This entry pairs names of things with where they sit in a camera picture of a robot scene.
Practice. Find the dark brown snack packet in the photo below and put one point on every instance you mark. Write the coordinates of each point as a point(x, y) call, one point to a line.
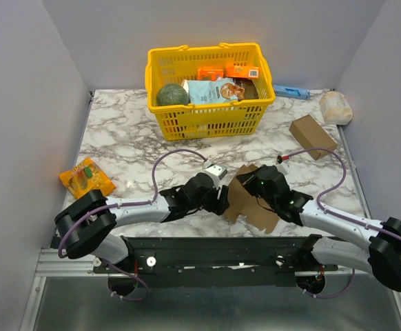
point(247, 89)

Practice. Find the orange gummy candy bag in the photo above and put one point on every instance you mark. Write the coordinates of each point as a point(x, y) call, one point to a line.
point(84, 177)

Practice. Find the yellow plastic shopping basket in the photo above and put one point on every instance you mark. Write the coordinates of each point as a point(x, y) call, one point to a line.
point(180, 64)

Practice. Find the green round melon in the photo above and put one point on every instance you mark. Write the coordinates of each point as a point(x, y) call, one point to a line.
point(172, 94)

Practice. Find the orange snack box right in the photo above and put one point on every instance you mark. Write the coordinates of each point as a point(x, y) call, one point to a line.
point(242, 72)

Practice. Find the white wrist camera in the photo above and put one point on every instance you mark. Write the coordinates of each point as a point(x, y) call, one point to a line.
point(215, 172)
point(282, 164)

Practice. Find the blue tissue packet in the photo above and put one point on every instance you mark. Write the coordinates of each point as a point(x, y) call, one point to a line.
point(291, 92)

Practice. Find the folded brown cardboard box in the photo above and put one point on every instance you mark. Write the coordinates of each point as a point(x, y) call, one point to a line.
point(309, 134)

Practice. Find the light blue snack bag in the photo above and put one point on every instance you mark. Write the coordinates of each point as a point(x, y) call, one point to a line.
point(212, 92)

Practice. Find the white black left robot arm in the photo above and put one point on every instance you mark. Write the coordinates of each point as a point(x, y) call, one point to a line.
point(84, 227)

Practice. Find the brown cardboard box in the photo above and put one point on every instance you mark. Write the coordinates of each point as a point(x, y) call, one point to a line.
point(241, 203)
point(309, 134)

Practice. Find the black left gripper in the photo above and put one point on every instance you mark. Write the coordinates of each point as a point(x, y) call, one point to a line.
point(219, 207)

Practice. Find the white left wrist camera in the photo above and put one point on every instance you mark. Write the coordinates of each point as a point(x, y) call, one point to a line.
point(215, 172)

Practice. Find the orange snack box left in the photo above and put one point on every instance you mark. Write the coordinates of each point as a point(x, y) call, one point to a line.
point(210, 74)

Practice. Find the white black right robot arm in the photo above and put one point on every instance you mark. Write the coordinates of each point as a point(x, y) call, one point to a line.
point(368, 245)

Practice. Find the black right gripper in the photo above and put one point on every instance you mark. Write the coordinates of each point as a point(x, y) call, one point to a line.
point(255, 180)

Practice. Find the orange snack box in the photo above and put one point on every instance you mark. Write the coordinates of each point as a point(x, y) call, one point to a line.
point(210, 74)
point(242, 72)

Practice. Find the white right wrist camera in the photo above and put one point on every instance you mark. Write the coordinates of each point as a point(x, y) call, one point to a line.
point(282, 164)

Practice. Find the beige wrapped bread bag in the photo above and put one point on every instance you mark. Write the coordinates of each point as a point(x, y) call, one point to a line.
point(335, 109)

